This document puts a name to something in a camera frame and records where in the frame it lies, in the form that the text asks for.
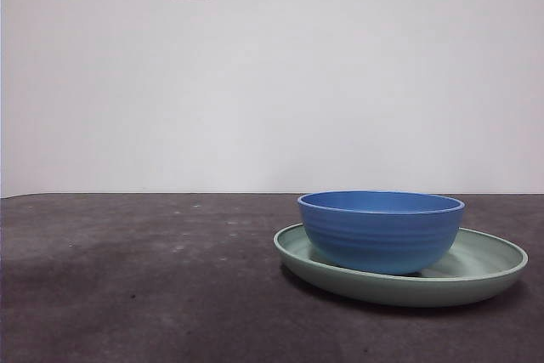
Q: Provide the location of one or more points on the blue ribbed bowl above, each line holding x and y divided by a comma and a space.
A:
378, 235

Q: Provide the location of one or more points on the green round plate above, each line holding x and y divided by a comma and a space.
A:
382, 293

